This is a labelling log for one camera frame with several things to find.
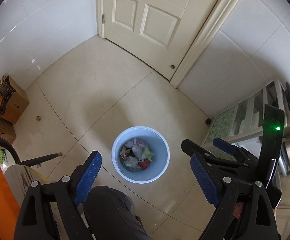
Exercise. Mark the small cardboard box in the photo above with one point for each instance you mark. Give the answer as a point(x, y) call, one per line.
point(7, 132)

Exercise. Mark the person's leg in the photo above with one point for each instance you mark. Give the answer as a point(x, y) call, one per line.
point(112, 212)

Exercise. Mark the cream panel door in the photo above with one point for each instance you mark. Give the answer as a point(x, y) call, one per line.
point(147, 17)

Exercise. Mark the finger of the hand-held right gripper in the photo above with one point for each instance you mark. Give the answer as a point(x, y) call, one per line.
point(200, 151)
point(223, 145)

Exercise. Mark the white packet with red print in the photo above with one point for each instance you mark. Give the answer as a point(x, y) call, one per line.
point(123, 156)

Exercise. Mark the green packet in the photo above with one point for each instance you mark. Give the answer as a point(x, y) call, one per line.
point(0, 155)

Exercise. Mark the red and white wrapper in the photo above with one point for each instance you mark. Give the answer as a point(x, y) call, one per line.
point(145, 165)

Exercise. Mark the cream door frame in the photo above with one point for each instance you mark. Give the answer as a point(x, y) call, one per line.
point(205, 37)

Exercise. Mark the white shelf rack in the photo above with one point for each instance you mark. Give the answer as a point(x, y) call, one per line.
point(245, 121)

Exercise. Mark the clear plastic bag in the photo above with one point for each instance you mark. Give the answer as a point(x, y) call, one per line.
point(140, 153)

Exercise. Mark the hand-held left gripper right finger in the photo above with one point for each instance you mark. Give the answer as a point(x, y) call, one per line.
point(204, 180)

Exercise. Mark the green wrapper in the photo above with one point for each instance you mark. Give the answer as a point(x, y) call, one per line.
point(148, 154)

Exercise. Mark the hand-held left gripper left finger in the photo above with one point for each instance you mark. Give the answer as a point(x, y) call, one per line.
point(88, 175)

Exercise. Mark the light blue trash bin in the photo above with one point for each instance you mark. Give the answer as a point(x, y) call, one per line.
point(160, 140)

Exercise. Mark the large cardboard box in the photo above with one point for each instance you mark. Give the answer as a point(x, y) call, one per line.
point(17, 106)

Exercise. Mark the black chair with wooden seat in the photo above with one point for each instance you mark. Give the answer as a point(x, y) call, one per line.
point(19, 180)

